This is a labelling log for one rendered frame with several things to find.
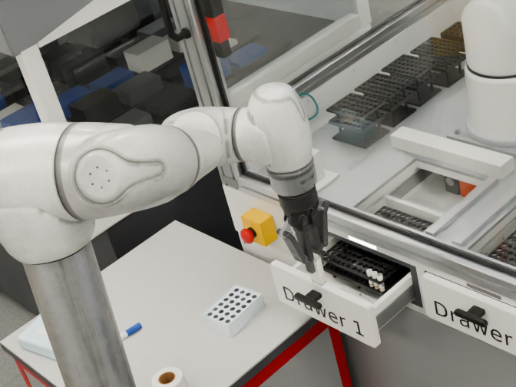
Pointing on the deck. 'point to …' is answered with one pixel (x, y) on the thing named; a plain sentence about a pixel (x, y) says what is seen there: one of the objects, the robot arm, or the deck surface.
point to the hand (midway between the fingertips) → (315, 268)
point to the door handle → (172, 24)
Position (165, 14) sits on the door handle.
